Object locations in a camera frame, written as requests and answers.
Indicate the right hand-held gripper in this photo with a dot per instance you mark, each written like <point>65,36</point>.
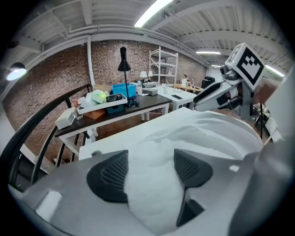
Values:
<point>244,66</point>

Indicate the blue plastic bin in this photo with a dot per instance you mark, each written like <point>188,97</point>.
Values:
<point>124,90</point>

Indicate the white plastic bottle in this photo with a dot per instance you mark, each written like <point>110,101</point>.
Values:
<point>139,88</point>

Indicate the gray tissue box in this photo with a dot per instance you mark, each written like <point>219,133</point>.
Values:
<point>149,92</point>

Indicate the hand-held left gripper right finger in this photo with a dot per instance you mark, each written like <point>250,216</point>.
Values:
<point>191,170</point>

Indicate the black office chair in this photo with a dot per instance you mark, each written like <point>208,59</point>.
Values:
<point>207,81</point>

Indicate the white shade table lamp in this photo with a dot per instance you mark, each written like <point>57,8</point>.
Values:
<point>150,73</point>
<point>143,74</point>

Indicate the black desk lamp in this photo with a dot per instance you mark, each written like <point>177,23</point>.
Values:
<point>125,66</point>

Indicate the black pendant lamp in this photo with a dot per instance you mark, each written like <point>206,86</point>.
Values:
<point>16,70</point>

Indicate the crumpled plastic bags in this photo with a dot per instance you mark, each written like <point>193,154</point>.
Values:
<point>94,98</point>

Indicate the clear glass jar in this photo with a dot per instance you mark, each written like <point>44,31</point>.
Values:
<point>78,114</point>

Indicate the short ceiling light panel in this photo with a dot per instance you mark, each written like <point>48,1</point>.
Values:
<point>208,52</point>
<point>275,71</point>

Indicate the dark wooden table white legs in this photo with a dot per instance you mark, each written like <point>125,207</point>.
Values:
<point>119,113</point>

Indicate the white cup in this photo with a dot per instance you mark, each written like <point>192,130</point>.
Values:
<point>164,90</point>

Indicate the black curved wooden chair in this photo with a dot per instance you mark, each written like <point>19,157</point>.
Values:
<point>34,124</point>

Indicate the white pillowcase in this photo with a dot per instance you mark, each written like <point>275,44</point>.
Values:
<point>184,136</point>

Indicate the black bag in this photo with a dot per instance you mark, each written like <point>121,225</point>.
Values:
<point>114,98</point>

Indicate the white metal shelf unit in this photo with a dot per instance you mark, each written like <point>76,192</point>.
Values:
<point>163,64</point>

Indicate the white vertical pipe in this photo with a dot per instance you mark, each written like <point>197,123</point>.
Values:
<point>90,62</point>

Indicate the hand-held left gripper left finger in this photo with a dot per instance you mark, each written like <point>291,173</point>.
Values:
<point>108,177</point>

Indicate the orange paper bag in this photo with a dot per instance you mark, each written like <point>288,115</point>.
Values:
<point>94,114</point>

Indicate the black tripod stand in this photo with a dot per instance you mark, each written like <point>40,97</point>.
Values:
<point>261,119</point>

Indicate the white paper roll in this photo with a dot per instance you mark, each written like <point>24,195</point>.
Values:
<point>183,82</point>

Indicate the light wooden table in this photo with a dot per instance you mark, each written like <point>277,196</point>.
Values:
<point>186,87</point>

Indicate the person's right forearm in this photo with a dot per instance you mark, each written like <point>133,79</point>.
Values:
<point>267,92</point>

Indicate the black phone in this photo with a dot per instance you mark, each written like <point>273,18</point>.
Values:
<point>177,96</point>

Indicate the white rectangular box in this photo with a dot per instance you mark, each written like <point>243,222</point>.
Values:
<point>64,119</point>

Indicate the white tray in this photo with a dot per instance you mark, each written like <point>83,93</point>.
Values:
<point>101,107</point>

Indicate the teal box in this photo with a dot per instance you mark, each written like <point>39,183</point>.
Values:
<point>115,110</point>

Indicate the long ceiling light strip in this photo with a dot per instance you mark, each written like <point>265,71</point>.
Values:
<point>152,12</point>

